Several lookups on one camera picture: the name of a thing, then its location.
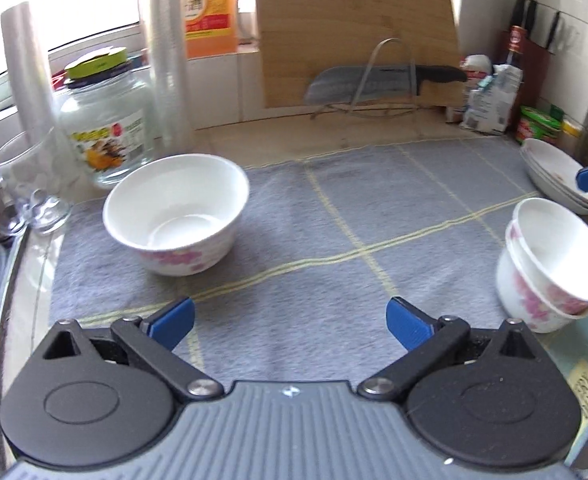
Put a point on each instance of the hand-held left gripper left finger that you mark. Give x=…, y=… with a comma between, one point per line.
x=174, y=320

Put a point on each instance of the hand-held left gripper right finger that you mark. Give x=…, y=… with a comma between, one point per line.
x=409, y=327

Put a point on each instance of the white floral plate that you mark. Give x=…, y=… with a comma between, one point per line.
x=550, y=194
x=549, y=186

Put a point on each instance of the stack of white plates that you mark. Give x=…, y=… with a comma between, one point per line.
x=544, y=157

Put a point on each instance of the white pink floral bowl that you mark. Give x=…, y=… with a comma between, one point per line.
x=549, y=240
x=174, y=195
x=516, y=300

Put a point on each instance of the yellow lidded spice bottle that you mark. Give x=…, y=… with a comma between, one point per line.
x=570, y=132

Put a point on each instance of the green capped bottle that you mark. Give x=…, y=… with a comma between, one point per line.
x=556, y=111

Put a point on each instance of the green lidded sauce jar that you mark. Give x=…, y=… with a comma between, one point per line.
x=539, y=122

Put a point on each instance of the dark brown knife block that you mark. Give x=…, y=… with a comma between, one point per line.
x=536, y=75

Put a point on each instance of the large white printed packet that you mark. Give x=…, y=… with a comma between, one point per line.
x=494, y=105

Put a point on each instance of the grey blue checked towel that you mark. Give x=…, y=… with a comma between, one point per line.
x=324, y=210

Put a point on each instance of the dark soy sauce bottle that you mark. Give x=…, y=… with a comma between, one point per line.
x=516, y=52

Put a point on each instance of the clear glass mug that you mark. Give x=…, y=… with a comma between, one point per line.
x=19, y=185

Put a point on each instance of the green lidded glass jar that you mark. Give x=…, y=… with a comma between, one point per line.
x=119, y=110

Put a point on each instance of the stack of clear plastic cups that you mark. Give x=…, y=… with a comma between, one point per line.
x=166, y=60

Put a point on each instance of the bamboo cutting board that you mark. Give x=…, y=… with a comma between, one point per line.
x=354, y=20

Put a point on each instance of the orange cooking wine jug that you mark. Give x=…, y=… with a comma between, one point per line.
x=209, y=20

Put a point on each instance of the window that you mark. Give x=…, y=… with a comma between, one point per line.
x=74, y=0

